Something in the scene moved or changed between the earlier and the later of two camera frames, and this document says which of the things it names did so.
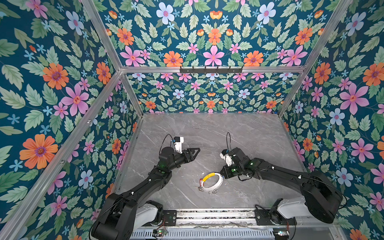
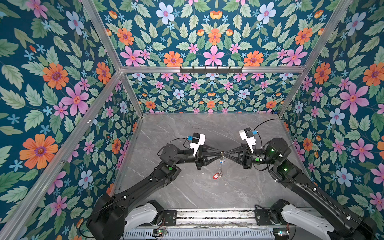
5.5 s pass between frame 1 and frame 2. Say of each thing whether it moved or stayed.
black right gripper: moved
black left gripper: moved
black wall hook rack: stayed
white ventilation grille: stayed
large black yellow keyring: moved
